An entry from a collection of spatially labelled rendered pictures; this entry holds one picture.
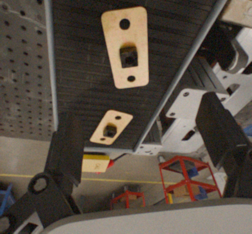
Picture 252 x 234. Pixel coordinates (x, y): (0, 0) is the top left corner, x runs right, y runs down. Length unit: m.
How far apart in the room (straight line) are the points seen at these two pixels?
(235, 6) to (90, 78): 0.21
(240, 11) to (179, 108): 0.17
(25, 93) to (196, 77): 0.76
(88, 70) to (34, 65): 0.62
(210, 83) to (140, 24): 0.22
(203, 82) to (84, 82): 0.22
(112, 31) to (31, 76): 0.70
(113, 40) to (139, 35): 0.02
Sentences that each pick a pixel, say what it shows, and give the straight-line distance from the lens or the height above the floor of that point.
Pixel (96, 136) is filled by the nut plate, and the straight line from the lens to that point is 0.28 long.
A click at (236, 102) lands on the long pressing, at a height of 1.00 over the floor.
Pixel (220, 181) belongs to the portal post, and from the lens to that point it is 4.55.
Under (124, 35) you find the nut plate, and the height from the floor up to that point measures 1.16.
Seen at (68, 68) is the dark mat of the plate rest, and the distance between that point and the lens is 0.20.
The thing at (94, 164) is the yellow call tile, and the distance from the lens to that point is 0.38.
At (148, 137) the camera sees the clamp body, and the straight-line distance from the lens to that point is 0.55.
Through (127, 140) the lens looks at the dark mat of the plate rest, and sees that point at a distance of 0.30.
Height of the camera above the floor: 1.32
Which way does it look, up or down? 41 degrees down
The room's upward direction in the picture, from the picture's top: 174 degrees clockwise
